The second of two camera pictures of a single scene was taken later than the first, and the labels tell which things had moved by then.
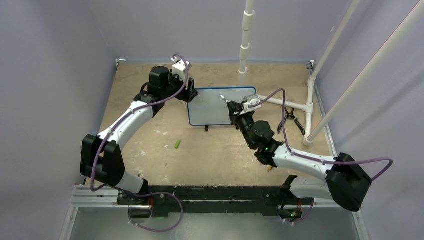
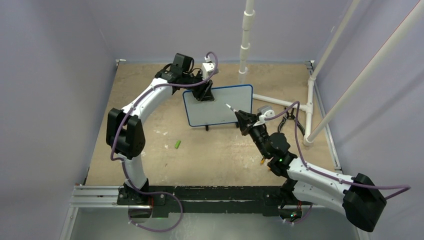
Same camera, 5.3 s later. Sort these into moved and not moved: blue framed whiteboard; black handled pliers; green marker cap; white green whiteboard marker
Moved: white green whiteboard marker
Not moved: black handled pliers; blue framed whiteboard; green marker cap
